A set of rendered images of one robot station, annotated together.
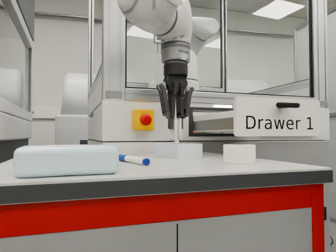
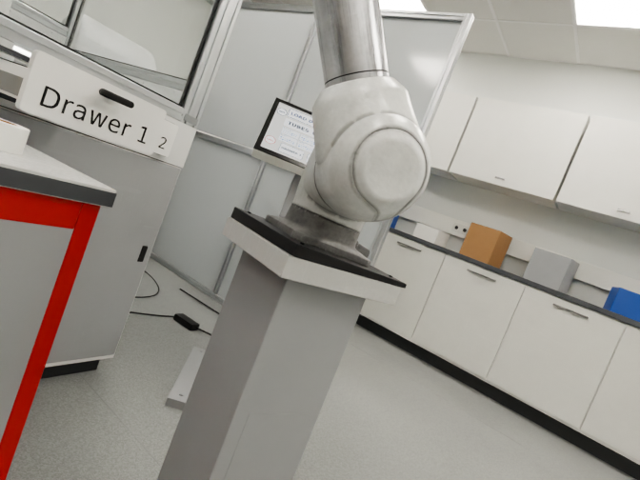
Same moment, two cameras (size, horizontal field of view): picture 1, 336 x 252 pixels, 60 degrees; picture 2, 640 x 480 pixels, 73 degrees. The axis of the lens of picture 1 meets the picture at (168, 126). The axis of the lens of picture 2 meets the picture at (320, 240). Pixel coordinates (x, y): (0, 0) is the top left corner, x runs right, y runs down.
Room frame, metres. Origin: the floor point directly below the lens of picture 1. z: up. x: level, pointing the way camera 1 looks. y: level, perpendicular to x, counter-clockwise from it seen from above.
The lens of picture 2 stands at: (-0.16, -0.09, 0.85)
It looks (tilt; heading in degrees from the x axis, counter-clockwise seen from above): 4 degrees down; 317
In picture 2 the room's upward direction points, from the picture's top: 21 degrees clockwise
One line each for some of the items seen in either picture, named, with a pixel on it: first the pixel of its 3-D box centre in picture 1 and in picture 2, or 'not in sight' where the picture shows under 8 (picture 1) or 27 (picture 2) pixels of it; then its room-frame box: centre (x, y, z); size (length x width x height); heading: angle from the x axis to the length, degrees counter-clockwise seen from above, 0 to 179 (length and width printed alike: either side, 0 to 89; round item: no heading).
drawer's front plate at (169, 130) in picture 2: not in sight; (135, 126); (1.25, -0.52, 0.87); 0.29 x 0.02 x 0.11; 108
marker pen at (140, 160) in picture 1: (132, 159); not in sight; (0.64, 0.08, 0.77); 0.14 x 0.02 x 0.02; 32
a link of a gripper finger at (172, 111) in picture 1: (171, 100); not in sight; (0.89, -0.01, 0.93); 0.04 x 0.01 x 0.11; 34
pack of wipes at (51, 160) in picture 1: (68, 158); not in sight; (0.48, 0.16, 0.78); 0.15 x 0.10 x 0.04; 111
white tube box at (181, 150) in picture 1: (177, 149); not in sight; (0.84, -0.03, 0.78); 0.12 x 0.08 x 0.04; 33
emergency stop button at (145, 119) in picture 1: (145, 119); not in sight; (1.00, 0.08, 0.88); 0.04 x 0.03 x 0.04; 108
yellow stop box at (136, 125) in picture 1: (143, 120); not in sight; (1.03, 0.09, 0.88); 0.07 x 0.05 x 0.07; 108
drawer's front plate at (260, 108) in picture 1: (278, 117); (101, 110); (0.84, -0.32, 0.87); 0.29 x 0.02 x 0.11; 108
